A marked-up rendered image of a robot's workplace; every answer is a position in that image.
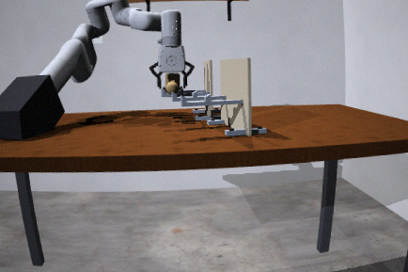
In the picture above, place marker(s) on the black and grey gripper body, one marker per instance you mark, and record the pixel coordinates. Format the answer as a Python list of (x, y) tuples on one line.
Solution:
[(171, 58)]

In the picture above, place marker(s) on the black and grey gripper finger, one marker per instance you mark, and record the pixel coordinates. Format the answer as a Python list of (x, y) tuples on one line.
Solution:
[(187, 74), (156, 75)]

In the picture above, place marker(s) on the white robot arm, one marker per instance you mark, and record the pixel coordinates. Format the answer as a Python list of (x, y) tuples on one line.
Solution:
[(63, 67)]

